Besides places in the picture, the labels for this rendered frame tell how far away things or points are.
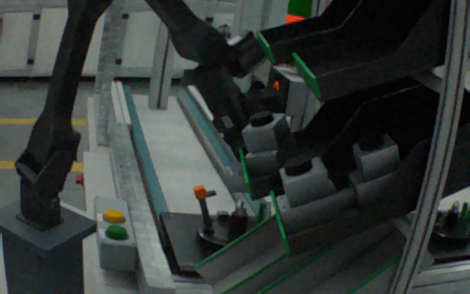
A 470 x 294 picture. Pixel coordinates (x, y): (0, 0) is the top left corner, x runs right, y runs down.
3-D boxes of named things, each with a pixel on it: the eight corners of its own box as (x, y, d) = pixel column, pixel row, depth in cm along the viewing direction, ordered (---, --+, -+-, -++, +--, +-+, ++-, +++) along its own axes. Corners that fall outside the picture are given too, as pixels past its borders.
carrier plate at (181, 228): (179, 279, 104) (180, 268, 104) (159, 220, 126) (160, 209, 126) (315, 278, 110) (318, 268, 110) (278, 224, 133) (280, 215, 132)
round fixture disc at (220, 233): (204, 257, 109) (206, 247, 109) (189, 223, 122) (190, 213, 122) (283, 258, 113) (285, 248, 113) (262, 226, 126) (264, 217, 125)
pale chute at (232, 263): (215, 328, 84) (195, 309, 83) (212, 286, 97) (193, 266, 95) (388, 213, 80) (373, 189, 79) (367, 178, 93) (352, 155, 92)
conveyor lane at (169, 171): (176, 319, 107) (181, 275, 104) (129, 158, 184) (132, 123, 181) (326, 315, 114) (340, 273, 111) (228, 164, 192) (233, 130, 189)
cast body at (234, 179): (229, 192, 112) (234, 152, 110) (223, 182, 116) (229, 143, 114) (277, 194, 114) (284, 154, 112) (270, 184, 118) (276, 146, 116)
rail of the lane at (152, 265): (146, 331, 101) (148, 282, 97) (108, 156, 183) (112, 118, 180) (177, 333, 102) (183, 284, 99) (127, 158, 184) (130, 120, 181)
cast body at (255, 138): (281, 175, 82) (265, 122, 80) (250, 179, 85) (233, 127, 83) (305, 147, 89) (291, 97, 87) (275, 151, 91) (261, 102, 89)
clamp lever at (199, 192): (204, 229, 114) (194, 191, 112) (202, 224, 116) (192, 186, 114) (224, 224, 115) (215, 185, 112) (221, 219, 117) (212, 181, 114)
